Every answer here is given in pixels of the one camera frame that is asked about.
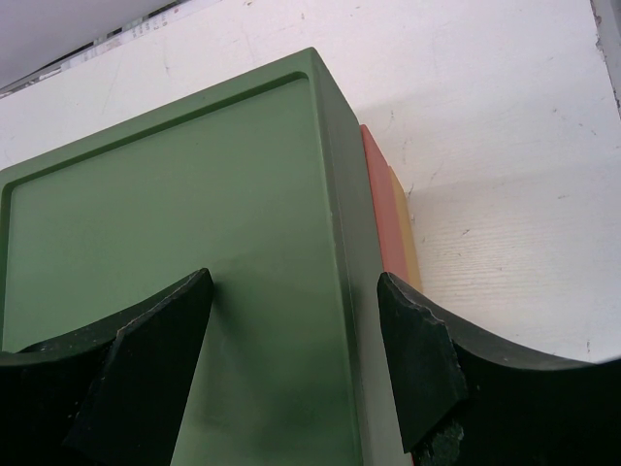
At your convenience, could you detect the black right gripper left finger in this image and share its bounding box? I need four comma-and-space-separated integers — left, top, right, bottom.
1, 268, 213, 465

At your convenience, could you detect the salmon drawer box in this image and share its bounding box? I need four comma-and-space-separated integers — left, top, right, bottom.
360, 125, 409, 280

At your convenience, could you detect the yellow drawer box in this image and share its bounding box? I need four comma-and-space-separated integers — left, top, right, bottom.
389, 167, 423, 292

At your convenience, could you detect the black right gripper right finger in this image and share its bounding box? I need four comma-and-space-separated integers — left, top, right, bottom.
377, 273, 620, 465

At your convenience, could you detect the green drawer box shell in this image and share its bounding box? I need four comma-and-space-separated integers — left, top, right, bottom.
1, 49, 410, 465

